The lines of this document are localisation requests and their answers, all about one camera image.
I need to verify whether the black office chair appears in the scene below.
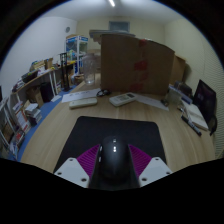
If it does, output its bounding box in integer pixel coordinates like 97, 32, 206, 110
192, 79, 218, 136

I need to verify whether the long plain white remote control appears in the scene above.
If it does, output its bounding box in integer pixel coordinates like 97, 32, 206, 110
68, 97, 99, 110

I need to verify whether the cluttered wooden desk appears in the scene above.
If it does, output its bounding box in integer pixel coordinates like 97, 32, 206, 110
11, 58, 78, 103

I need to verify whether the white remote control with buttons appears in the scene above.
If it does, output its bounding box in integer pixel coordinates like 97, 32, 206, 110
108, 92, 138, 108

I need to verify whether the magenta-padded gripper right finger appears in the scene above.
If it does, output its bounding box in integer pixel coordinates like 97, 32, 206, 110
128, 143, 173, 188

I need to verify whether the grey flat stack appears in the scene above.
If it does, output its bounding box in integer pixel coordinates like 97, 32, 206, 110
88, 29, 136, 42

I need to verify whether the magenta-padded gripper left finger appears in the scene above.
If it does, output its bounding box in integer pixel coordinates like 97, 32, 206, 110
53, 143, 103, 189

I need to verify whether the frosted glass door window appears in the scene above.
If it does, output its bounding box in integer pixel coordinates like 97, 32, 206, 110
108, 20, 131, 33

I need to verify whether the tall clear plastic jar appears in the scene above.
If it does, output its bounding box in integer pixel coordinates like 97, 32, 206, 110
82, 53, 98, 85

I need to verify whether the small brown cardboard box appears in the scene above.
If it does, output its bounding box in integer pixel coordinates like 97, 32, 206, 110
26, 87, 44, 108

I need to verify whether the black metal stand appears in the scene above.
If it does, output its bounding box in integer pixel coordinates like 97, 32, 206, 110
59, 52, 72, 93

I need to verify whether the black computer mouse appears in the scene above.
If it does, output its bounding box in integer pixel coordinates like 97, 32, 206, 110
88, 134, 141, 191

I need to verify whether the short clear plastic container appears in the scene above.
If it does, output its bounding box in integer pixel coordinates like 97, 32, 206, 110
167, 88, 183, 107

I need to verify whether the white paper sheet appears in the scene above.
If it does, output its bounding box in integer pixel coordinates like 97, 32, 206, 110
60, 87, 102, 104
134, 94, 170, 112

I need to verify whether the large brown cardboard box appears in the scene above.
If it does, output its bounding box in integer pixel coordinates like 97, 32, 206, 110
99, 33, 176, 97

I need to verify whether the glass-door display cabinet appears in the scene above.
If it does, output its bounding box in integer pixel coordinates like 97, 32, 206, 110
65, 34, 89, 76

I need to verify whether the white open book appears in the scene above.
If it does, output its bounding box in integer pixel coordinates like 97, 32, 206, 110
186, 103, 210, 132

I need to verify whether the black mouse pad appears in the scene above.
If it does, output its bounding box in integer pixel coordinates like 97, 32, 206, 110
53, 115, 167, 174

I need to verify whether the tall open cardboard box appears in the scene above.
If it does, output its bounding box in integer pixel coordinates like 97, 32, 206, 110
173, 54, 187, 84

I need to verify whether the blue book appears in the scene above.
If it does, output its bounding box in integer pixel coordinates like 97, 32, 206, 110
168, 83, 194, 105

